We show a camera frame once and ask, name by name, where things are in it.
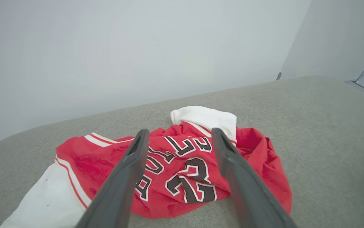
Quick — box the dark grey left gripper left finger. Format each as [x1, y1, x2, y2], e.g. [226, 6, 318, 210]
[76, 129, 150, 228]

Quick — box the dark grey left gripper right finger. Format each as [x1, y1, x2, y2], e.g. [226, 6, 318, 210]
[211, 128, 297, 228]

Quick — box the red Bulls 23 jersey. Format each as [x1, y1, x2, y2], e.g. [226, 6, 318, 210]
[0, 105, 293, 228]

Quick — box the grey fabric sofa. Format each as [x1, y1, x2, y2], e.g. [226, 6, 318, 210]
[0, 75, 364, 228]

